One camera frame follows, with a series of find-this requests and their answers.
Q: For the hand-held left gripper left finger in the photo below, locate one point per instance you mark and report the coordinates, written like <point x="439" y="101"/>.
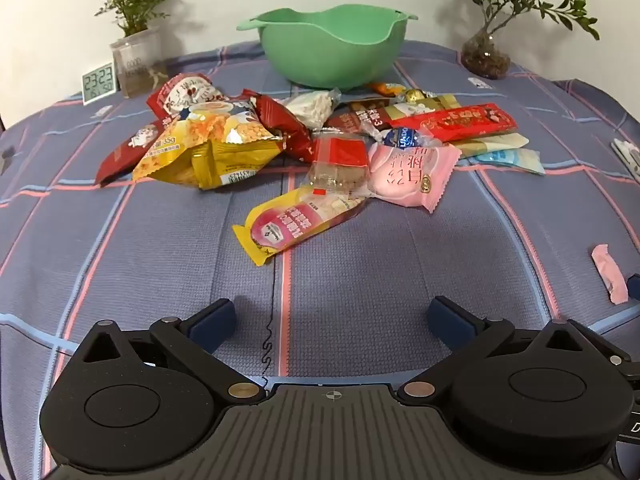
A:
<point x="215" y="319"/>

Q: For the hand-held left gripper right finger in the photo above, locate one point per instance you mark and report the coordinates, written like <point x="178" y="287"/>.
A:
<point x="452" y="324"/>

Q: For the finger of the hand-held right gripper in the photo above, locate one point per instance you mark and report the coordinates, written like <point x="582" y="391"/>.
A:
<point x="634" y="286"/>

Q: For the yellow pink long packet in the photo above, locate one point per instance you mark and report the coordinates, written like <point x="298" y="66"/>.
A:
<point x="295" y="220"/>

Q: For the clear packet with red label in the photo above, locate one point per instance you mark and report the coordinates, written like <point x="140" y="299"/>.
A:
<point x="337" y="157"/>

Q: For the long red snack bar packet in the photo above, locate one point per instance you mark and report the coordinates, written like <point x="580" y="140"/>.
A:
<point x="460" y="121"/>

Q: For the red zigzag-edged snack packet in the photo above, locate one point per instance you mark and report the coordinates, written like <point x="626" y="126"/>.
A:
<point x="280" y="125"/>

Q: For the red white snack bag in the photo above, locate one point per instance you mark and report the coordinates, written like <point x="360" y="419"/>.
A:
<point x="185" y="96"/>

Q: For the green plastic bowl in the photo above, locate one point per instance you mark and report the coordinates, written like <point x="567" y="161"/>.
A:
<point x="325" y="55"/>

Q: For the small pink candy packet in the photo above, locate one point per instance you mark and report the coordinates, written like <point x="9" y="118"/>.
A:
<point x="607" y="272"/>

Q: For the blue plaid cloth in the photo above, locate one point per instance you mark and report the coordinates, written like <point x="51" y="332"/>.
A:
<point x="350" y="270"/>

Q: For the white black clip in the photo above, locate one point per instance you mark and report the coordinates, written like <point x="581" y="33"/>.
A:
<point x="627" y="154"/>

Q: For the pink round cake packet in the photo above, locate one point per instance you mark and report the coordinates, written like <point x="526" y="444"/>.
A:
<point x="407" y="175"/>

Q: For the yellow chips bag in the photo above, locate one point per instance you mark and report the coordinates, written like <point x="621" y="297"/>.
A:
<point x="220" y="147"/>

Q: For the light blue packet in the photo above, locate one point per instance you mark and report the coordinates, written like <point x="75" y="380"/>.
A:
<point x="515" y="161"/>

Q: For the pale yellow packet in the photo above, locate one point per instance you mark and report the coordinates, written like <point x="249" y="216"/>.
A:
<point x="492" y="145"/>

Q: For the dark red cow print packet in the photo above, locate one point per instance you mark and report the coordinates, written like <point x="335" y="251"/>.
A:
<point x="122" y="152"/>

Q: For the blue foil candy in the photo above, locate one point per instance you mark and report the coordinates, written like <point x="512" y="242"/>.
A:
<point x="402" y="137"/>

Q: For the brown snack bar packet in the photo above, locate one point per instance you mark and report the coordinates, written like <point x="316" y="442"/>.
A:
<point x="357" y="119"/>

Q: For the gold foil candy ball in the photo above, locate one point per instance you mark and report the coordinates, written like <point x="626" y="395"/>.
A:
<point x="415" y="95"/>

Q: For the clear bag of white candies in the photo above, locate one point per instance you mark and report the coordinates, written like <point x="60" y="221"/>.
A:
<point x="312" y="107"/>

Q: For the orange snack packet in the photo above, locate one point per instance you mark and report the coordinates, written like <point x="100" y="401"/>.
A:
<point x="386" y="89"/>

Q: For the white digital clock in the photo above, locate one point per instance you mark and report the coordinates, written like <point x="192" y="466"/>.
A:
<point x="99" y="82"/>

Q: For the leafy plant in round vase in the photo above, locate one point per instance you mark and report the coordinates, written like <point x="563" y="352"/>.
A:
<point x="485" y="55"/>

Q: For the fine-leaved plant in square vase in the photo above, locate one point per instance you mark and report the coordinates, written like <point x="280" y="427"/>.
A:
<point x="137" y="55"/>

